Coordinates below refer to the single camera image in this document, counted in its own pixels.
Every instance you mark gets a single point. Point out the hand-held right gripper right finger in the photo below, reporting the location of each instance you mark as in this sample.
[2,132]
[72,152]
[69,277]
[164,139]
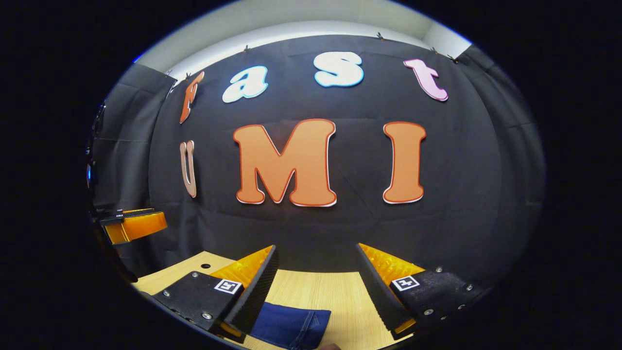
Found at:
[379,291]

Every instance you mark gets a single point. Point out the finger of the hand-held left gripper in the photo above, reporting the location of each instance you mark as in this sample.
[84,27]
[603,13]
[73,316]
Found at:
[138,210]
[138,227]

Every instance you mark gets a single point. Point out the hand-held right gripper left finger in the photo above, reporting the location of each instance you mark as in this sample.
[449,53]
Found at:
[252,291]

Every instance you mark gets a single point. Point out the blue denim jeans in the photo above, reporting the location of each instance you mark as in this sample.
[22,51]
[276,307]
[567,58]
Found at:
[291,325]

